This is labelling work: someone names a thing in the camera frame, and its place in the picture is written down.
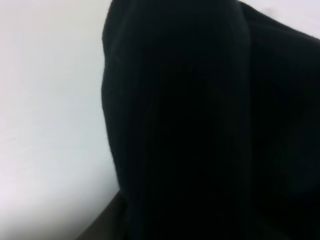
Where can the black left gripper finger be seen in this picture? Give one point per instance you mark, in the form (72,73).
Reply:
(111,224)

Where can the black short sleeve shirt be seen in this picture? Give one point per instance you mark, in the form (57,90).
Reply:
(212,111)

